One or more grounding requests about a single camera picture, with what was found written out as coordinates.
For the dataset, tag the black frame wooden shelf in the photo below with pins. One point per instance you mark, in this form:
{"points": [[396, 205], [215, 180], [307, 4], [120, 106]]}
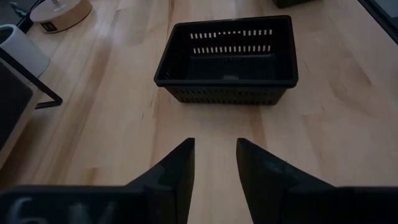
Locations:
{"points": [[46, 93]]}

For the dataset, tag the white cylindrical container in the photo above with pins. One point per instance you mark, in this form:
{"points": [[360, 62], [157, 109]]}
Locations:
{"points": [[59, 14]]}

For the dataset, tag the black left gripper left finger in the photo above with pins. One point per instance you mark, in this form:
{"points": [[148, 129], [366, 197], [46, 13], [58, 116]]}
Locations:
{"points": [[174, 186]]}

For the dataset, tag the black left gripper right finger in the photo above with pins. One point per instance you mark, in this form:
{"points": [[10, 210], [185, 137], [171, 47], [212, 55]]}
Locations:
{"points": [[264, 183]]}

